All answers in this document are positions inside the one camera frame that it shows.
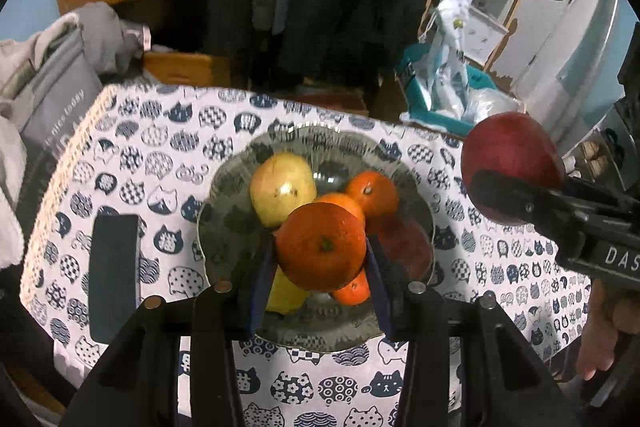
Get shoe rack with shoes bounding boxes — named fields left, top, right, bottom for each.
left=570, top=129, right=621, bottom=180

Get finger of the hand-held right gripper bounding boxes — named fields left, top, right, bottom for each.
left=471, top=169, right=591, bottom=244
left=565, top=177, right=640, bottom=218

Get grey tote bag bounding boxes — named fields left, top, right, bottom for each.
left=0, top=27, right=108, bottom=168

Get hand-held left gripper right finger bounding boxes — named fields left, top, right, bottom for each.
left=365, top=237, right=581, bottom=427

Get teal basket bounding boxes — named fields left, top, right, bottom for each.
left=395, top=44, right=501, bottom=135

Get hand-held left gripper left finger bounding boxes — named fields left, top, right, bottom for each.
left=60, top=234, right=281, bottom=427

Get small tangerine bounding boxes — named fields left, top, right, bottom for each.
left=331, top=271, right=372, bottom=306
left=315, top=192, right=367, bottom=228

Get clear plastic bag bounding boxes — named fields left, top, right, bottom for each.
left=465, top=87, right=526, bottom=122

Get white cloth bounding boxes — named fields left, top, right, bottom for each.
left=0, top=117, right=28, bottom=268

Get orange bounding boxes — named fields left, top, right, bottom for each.
left=346, top=172, right=400, bottom=219
left=276, top=203, right=368, bottom=293

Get clear plastic bags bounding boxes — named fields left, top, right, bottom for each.
left=420, top=0, right=488, bottom=118

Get glass plate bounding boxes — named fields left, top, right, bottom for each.
left=192, top=125, right=437, bottom=355

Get red apple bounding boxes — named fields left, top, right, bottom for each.
left=367, top=214, right=435, bottom=285
left=460, top=112, right=567, bottom=225

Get person's right hand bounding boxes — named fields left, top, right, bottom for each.
left=575, top=279, right=640, bottom=380

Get yellow mango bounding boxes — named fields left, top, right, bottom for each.
left=265, top=264, right=311, bottom=314

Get dark phone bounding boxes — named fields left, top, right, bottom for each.
left=87, top=214, right=142, bottom=345

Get white patterned storage box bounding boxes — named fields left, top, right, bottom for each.
left=462, top=9, right=511, bottom=70

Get green-yellow mango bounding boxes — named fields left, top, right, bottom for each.
left=250, top=152, right=318, bottom=229

